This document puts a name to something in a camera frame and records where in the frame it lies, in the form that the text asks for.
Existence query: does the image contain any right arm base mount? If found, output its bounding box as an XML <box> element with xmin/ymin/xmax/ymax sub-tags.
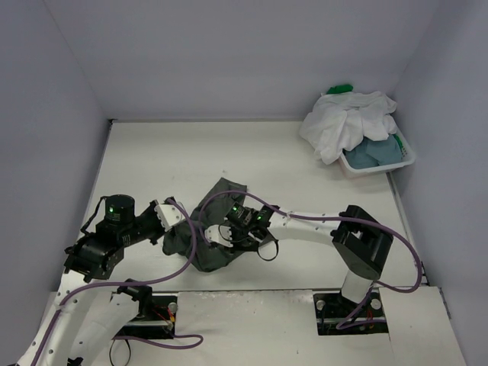
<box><xmin>313</xmin><ymin>289</ymin><xmax>389</xmax><ymax>336</ymax></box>

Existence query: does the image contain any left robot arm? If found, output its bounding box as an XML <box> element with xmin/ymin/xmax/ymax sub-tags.
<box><xmin>17</xmin><ymin>194</ymin><xmax>188</xmax><ymax>365</ymax></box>

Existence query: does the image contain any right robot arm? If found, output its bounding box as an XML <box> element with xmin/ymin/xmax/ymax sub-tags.
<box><xmin>218</xmin><ymin>204</ymin><xmax>393</xmax><ymax>314</ymax></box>

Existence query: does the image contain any white plastic laundry basket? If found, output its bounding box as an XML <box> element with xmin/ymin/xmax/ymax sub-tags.
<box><xmin>338</xmin><ymin>130</ymin><xmax>416</xmax><ymax>178</ymax></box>

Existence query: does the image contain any dark grey t-shirt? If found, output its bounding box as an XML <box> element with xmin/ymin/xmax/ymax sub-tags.
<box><xmin>162</xmin><ymin>178</ymin><xmax>247</xmax><ymax>272</ymax></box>

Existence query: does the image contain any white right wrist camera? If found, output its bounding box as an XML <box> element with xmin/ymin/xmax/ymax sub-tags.
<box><xmin>204</xmin><ymin>225</ymin><xmax>233</xmax><ymax>248</ymax></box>

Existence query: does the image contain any black loop cable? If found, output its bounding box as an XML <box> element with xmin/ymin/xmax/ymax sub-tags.
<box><xmin>108</xmin><ymin>337</ymin><xmax>133</xmax><ymax>366</ymax></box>

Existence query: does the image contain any white t-shirt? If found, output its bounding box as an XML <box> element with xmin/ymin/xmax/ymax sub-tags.
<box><xmin>299</xmin><ymin>91</ymin><xmax>397</xmax><ymax>165</ymax></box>

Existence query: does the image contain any light blue t-shirt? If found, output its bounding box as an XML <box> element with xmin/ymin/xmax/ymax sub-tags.
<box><xmin>343</xmin><ymin>135</ymin><xmax>403</xmax><ymax>169</ymax></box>

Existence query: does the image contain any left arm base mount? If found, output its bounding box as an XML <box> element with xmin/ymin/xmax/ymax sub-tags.
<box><xmin>117</xmin><ymin>293</ymin><xmax>178</xmax><ymax>340</ymax></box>

